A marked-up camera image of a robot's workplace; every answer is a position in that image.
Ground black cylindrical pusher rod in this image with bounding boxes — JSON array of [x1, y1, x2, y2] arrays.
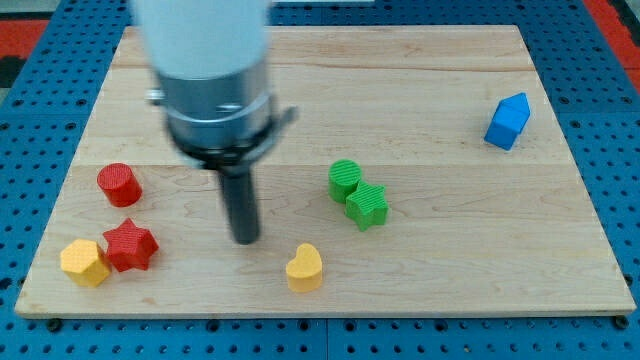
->
[[218, 170, 260, 245]]

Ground yellow heart block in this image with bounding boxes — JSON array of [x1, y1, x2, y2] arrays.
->
[[285, 243, 323, 293]]

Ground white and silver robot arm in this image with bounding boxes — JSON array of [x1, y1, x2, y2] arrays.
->
[[131, 0, 297, 245]]

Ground green cylinder block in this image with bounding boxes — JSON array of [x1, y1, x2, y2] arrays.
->
[[328, 159, 362, 203]]

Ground red cylinder block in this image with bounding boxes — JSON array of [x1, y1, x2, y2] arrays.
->
[[97, 163, 143, 207]]

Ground red star block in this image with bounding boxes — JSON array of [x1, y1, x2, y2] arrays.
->
[[103, 218, 159, 272]]

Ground green star block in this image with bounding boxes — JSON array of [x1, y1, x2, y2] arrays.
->
[[345, 181, 389, 232]]

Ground yellow hexagon block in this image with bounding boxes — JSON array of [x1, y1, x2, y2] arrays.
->
[[59, 239, 111, 287]]

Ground light wooden board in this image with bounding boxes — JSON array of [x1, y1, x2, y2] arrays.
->
[[15, 25, 636, 319]]

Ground blue perforated mat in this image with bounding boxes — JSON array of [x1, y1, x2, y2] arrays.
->
[[1, 0, 639, 359]]

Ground blue house-shaped block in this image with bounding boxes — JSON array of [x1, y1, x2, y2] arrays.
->
[[484, 92, 531, 151]]

